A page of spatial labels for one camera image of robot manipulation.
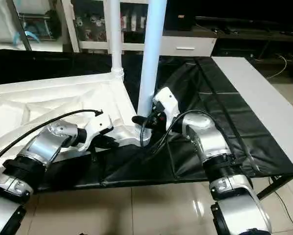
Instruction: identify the white plastic table leg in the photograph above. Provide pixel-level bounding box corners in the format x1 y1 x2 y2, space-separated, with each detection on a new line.
108 0 125 82
135 0 168 143

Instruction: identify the white plastic table top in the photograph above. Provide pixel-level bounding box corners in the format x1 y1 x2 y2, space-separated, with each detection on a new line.
0 72 148 165

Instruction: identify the black work mat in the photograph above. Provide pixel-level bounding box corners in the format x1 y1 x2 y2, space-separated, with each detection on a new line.
0 48 293 191

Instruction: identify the white drawer unit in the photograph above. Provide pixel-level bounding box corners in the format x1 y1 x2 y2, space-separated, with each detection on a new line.
159 34 218 57

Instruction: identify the white glass door cabinet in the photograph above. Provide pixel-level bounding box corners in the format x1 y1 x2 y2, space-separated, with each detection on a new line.
61 0 153 52

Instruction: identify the black metal stand leg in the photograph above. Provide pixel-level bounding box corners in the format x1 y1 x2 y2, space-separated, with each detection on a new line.
257 174 293 199

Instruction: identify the white drawer cabinet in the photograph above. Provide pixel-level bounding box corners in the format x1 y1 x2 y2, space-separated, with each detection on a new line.
165 0 293 60

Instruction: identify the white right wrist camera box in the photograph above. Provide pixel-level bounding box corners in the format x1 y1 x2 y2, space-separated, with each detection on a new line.
152 87 181 133

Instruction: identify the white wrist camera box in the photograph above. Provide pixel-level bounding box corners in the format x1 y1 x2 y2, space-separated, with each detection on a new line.
79 113 115 151
152 87 181 133

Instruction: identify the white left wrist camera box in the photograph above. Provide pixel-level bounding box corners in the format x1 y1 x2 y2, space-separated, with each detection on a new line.
79 113 115 151

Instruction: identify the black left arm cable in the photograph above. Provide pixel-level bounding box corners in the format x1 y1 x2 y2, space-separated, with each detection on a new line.
0 109 104 169

